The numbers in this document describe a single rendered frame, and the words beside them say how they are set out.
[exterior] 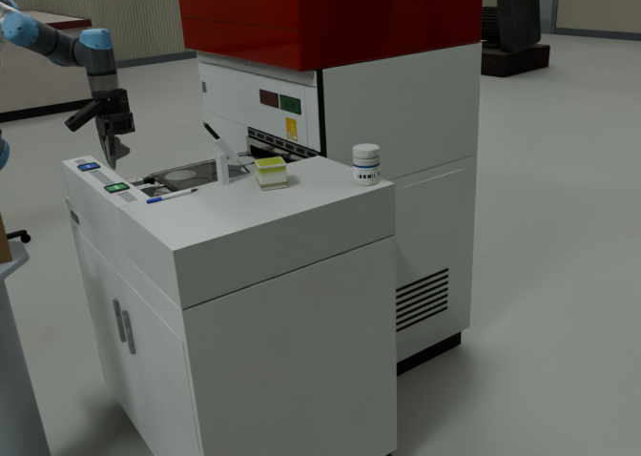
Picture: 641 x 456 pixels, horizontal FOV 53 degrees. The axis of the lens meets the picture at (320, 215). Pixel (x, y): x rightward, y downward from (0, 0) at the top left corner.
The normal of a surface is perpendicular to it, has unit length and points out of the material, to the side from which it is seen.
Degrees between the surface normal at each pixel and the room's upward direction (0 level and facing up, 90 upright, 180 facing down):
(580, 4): 90
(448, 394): 0
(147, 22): 90
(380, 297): 90
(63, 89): 90
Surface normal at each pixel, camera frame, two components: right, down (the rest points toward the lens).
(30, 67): 0.57, 0.29
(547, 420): -0.05, -0.93
